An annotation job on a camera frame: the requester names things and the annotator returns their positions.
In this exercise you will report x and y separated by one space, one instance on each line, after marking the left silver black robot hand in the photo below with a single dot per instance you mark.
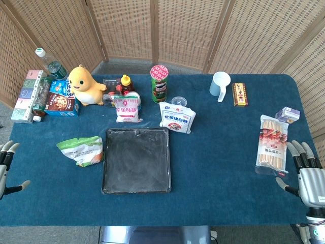
3 170

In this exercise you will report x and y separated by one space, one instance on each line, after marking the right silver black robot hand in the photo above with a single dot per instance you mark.
311 183

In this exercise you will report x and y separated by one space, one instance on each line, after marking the green white starch bag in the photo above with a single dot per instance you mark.
82 151

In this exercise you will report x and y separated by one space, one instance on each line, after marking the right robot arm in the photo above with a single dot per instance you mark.
316 226

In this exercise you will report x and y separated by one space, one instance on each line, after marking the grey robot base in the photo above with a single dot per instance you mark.
155 235

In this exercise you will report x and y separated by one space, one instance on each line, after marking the blue snack box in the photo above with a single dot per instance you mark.
62 87

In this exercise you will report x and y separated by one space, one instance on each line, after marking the pink white seasoning bag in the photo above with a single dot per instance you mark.
127 110

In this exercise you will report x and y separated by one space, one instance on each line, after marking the white castor sugar bag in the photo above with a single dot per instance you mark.
176 118

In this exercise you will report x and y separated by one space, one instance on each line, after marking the bamboo skewers pack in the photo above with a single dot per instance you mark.
273 146

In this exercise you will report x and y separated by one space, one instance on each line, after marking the purple white small box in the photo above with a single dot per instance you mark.
288 115

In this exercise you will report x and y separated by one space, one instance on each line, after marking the pastel tissue pack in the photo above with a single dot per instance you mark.
25 97

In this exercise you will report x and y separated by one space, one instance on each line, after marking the dark tea bottle white cap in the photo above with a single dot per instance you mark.
40 100

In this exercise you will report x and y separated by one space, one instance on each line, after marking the blue cookie box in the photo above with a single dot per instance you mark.
62 104

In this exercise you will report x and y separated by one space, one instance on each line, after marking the blue tablecloth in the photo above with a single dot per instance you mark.
218 157

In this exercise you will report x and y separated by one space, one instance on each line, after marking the yellow red small box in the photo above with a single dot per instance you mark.
239 94

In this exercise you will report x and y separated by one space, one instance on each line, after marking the clear water bottle white cap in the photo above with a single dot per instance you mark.
52 64

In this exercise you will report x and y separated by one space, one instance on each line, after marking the yellow plush dinosaur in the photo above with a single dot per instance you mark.
85 86

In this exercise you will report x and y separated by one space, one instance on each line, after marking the black square baking tray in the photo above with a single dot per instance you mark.
136 160

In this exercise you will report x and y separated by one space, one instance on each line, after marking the black box with red items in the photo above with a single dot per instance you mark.
110 87

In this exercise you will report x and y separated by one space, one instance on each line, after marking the light blue measuring cup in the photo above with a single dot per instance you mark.
219 84

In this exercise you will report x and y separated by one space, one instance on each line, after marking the honey bottle with yellow cap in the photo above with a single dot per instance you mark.
127 85

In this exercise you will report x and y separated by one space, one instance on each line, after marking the white round jar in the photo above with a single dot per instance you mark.
135 95

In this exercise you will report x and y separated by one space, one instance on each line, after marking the clear round plastic container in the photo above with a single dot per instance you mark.
179 101

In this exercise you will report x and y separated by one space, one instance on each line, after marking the green Pringles can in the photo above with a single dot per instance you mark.
159 86

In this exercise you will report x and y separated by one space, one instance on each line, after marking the wicker folding screen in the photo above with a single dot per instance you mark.
188 33

